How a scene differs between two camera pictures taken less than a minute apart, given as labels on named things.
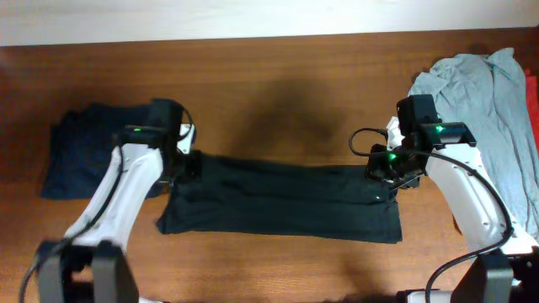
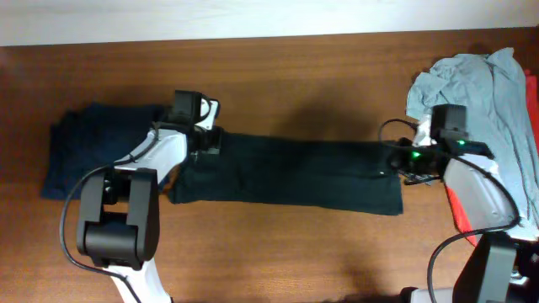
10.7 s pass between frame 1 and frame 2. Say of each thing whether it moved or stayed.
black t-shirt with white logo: moved
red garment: stayed
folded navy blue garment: stayed
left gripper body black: moved
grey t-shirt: stayed
